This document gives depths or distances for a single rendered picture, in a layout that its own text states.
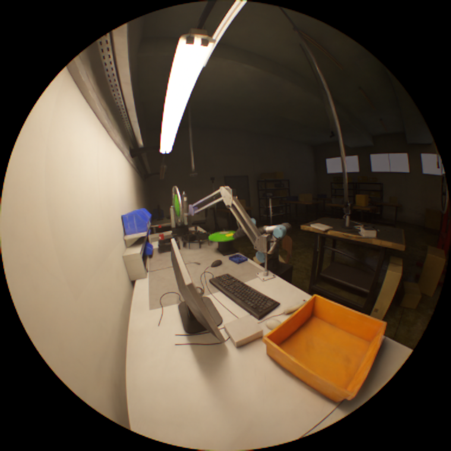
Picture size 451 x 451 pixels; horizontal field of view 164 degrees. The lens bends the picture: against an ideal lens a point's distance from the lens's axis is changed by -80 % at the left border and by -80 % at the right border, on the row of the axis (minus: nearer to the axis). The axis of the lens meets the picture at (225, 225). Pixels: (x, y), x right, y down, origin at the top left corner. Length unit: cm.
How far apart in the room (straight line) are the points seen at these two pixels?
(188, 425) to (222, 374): 22
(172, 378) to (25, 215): 62
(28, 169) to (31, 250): 19
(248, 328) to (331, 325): 36
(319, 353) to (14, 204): 95
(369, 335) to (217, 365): 58
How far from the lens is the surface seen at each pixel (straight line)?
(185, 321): 77
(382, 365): 74
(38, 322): 45
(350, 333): 76
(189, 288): 42
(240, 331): 65
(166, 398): 61
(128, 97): 123
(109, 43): 91
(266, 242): 92
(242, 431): 55
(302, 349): 66
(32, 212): 49
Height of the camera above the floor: 146
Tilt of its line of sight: 12 degrees down
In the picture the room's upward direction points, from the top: 5 degrees counter-clockwise
